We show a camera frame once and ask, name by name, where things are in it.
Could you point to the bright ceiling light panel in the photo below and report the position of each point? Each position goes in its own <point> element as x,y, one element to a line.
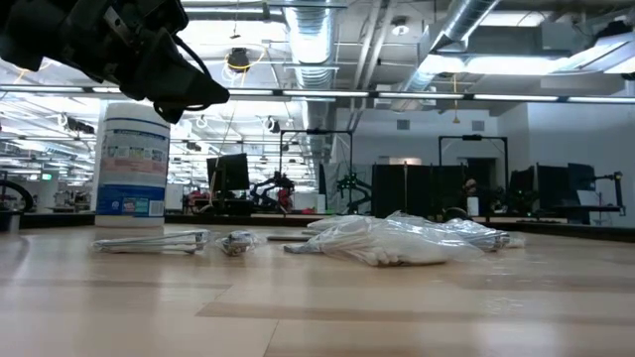
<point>496,64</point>

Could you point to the clear bagged striped toothbrush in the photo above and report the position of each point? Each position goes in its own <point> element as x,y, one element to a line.
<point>476,233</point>

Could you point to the black partition screen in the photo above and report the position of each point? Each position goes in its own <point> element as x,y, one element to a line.
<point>421,191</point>

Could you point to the black monitor group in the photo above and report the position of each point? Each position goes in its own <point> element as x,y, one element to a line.
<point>550,188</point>

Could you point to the silver ribbed ceiling duct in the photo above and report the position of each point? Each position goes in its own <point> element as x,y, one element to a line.
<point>311,39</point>

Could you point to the clear bag of cotton swabs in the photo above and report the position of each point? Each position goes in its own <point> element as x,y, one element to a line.
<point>387,245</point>

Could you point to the black computer monitor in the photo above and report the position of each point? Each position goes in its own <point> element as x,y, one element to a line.
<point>228,173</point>

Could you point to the person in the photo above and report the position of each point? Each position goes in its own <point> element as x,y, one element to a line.
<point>471,187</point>

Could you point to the black gantry frame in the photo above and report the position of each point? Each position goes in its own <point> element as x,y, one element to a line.
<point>317,132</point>
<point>471,137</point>

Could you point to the dark bin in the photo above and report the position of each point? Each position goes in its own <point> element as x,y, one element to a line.
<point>10,218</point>

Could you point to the grey curtain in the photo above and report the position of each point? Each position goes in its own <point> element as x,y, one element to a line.
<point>330,178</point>

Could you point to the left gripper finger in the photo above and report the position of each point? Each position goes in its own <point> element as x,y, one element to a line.
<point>173,84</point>

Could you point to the white cup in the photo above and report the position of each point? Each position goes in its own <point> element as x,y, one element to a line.
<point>321,204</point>
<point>472,206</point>

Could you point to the round ceiling detector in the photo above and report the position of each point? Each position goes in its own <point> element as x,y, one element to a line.
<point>400,27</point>

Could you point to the small bagged nail clipper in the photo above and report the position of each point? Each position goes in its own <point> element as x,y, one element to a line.
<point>237,244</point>

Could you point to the black aluminium table frame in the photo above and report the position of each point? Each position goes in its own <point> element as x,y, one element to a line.
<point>223,218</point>

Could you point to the white wipes canister blue label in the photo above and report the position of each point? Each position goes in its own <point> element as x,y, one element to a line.
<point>131,168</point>

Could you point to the black background robot arm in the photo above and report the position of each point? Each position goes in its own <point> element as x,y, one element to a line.
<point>353,186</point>
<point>280,181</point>

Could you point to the long ceiling light strip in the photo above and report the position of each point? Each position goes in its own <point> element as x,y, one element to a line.
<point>322,93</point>

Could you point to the clear bagged white toothbrush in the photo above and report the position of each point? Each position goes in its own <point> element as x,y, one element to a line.
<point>149,243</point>

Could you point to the silver smooth ceiling duct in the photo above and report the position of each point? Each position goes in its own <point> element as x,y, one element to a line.
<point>461,20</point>

